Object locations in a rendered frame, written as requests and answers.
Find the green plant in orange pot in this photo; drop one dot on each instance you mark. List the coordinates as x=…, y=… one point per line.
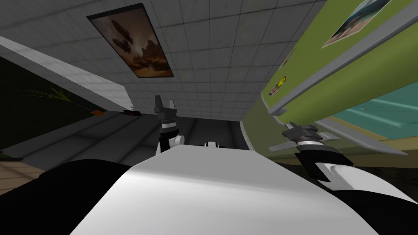
x=58, y=95

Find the green fridge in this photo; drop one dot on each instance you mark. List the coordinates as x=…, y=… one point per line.
x=261, y=137

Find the brown framed wall picture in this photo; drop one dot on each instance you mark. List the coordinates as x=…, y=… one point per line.
x=134, y=42

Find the yellow fridge magnet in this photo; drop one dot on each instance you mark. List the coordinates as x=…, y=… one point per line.
x=278, y=86

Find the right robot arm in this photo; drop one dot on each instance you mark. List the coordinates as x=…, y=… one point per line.
x=344, y=173

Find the beach photo on fridge door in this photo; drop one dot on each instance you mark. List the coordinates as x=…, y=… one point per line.
x=354, y=21

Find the green fridge door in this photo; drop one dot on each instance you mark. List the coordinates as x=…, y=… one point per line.
x=369, y=88

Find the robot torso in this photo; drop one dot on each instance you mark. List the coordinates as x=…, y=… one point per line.
x=212, y=189

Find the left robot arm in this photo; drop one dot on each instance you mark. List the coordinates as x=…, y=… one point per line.
x=49, y=195

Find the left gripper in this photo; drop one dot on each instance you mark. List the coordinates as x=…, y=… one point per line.
x=168, y=116

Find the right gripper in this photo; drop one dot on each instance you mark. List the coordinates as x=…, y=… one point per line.
x=303, y=133

